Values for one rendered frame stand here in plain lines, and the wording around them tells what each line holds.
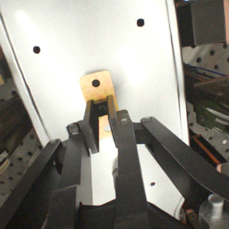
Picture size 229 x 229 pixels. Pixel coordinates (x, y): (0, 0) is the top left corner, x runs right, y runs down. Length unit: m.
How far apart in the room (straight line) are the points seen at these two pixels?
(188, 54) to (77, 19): 0.42
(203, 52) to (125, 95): 0.42
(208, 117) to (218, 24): 0.13
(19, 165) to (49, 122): 0.49
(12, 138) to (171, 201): 0.30
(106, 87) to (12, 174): 0.63
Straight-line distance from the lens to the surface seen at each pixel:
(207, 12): 0.29
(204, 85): 0.34
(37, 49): 0.52
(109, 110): 0.16
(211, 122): 0.28
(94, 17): 0.23
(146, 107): 0.25
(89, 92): 0.21
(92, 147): 0.16
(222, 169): 0.39
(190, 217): 0.54
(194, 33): 0.28
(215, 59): 0.64
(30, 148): 0.67
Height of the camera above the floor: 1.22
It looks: 67 degrees down
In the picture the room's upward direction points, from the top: 168 degrees clockwise
